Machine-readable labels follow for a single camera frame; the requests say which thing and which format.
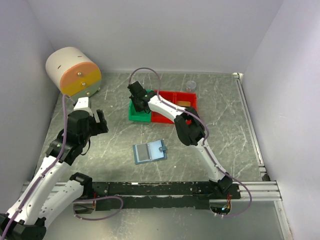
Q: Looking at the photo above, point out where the red plastic bin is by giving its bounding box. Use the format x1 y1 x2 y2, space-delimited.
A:
174 92 197 110
151 90 176 124

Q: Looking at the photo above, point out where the silver card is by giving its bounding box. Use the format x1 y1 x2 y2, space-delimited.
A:
136 144 150 162

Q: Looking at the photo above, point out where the blue card holder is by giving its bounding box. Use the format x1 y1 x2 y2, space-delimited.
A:
132 139 168 165

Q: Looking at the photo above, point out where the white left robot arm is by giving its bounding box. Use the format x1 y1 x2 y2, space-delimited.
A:
0 108 108 240

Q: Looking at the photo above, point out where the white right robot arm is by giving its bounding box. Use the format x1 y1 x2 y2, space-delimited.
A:
128 81 233 199

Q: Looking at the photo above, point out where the gold credit card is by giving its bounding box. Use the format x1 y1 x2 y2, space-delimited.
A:
176 101 191 108

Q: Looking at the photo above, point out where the green plastic bin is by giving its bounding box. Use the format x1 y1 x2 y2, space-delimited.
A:
128 100 152 123

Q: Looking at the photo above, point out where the small clear plastic cup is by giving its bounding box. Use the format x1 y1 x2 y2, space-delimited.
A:
185 80 197 93

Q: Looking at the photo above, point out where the round pastel drawer cabinet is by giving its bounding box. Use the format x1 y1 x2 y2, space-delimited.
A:
45 46 102 99

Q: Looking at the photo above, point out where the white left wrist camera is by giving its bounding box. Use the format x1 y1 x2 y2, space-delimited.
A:
73 97 93 116

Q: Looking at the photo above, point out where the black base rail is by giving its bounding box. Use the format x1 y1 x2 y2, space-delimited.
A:
92 181 241 211

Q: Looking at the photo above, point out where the aluminium frame rail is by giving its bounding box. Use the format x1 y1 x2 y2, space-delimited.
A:
232 72 282 202

